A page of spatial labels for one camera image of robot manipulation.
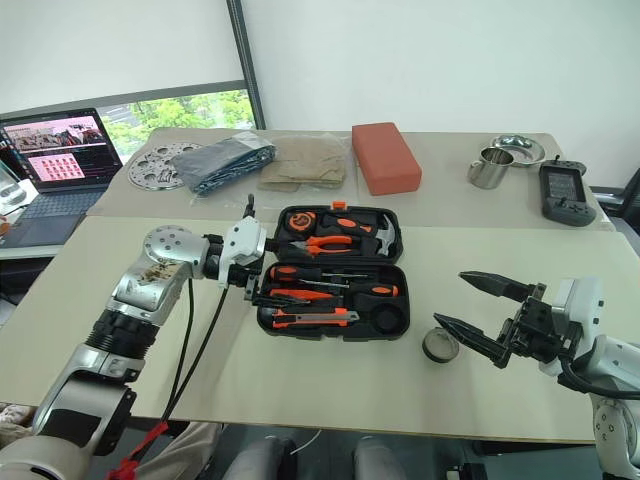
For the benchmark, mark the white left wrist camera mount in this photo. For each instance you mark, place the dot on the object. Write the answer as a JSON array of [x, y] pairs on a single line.
[[245, 240]]

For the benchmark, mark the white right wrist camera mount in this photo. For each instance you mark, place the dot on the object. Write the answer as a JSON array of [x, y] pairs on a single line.
[[582, 305]]

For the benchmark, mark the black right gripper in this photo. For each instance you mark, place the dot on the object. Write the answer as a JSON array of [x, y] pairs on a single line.
[[535, 330]]

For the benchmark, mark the red-orange rectangular block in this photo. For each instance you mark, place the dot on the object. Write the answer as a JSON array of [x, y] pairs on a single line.
[[387, 160]]

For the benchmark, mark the folded dark blue cloth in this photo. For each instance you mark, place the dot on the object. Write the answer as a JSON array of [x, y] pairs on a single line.
[[220, 162]]

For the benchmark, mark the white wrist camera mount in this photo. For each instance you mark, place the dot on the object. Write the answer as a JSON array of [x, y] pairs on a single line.
[[582, 305], [245, 240]]

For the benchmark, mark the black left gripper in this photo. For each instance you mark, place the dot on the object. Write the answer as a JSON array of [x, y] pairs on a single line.
[[240, 276]]

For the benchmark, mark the folded beige cloth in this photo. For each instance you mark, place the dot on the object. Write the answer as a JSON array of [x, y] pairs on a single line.
[[305, 165]]

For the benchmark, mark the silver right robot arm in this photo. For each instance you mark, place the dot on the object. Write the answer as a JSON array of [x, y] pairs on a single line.
[[615, 425]]

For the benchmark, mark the black handheld controller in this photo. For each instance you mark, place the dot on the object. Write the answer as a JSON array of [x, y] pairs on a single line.
[[567, 195]]

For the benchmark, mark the perforated round metal disc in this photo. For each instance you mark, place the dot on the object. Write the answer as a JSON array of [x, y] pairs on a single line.
[[150, 170]]

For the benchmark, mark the white object beside laptop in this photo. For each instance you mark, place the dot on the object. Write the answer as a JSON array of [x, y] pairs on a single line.
[[10, 192]]

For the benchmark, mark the slim orange test pen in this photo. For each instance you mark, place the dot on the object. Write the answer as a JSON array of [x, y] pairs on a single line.
[[300, 293]]

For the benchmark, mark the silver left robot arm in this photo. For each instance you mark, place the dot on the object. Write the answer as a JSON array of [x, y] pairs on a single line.
[[160, 280]]

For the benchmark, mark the beige fabric shape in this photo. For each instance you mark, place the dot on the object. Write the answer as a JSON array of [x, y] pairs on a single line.
[[190, 450]]

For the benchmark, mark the open dark laptop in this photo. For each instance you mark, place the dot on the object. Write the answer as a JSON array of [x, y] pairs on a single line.
[[55, 205]]

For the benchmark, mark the orange black tape measure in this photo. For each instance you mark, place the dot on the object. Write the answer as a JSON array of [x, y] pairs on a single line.
[[300, 220]]

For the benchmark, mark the orange black screwdriver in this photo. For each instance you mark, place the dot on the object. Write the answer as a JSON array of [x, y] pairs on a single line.
[[380, 290], [287, 273]]

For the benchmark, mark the grey rounded shape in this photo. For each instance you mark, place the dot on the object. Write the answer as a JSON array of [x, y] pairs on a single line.
[[260, 457]]

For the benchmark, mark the steel claw hammer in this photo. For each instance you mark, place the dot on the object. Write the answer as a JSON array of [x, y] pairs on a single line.
[[385, 232]]

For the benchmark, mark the brown fabric shape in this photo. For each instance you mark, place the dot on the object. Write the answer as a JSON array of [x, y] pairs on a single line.
[[15, 417]]

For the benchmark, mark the black chair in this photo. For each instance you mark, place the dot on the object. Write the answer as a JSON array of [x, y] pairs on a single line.
[[627, 195]]

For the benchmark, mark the black tool case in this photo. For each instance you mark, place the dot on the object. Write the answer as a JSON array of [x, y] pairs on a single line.
[[390, 320]]

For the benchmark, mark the stainless steel cup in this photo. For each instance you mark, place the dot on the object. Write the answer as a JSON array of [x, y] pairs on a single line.
[[487, 172]]

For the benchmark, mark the stainless steel bowl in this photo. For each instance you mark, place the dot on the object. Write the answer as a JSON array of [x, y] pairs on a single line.
[[527, 149]]

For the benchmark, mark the dark window frame post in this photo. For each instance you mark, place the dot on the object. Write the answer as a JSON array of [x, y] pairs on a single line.
[[245, 65]]

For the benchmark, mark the orange black utility knife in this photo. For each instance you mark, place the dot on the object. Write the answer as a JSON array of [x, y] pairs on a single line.
[[310, 317]]

